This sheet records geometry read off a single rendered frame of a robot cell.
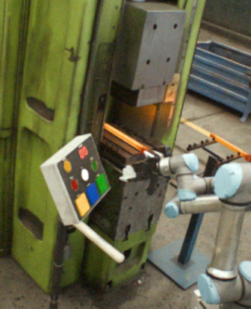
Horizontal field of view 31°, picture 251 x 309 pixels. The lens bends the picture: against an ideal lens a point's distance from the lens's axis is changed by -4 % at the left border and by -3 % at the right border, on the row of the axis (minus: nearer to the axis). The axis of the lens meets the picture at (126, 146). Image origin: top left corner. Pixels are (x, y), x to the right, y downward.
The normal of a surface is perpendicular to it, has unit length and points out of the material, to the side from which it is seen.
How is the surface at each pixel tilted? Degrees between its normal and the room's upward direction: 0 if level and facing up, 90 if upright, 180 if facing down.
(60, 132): 89
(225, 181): 82
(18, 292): 0
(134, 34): 90
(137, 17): 90
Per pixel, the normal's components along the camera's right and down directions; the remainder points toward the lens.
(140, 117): -0.71, 0.21
